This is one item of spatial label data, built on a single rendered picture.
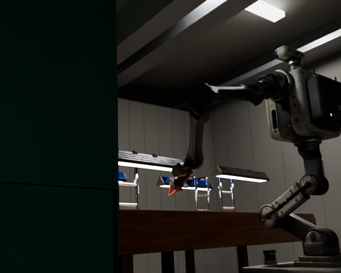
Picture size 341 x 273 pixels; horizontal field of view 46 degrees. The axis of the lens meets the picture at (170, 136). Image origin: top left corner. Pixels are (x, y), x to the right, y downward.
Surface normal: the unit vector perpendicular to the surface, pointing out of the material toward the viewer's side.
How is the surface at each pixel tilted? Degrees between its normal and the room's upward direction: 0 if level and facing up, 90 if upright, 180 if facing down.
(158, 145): 90
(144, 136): 90
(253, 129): 90
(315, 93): 90
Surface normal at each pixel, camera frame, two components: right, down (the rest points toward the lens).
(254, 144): -0.80, -0.11
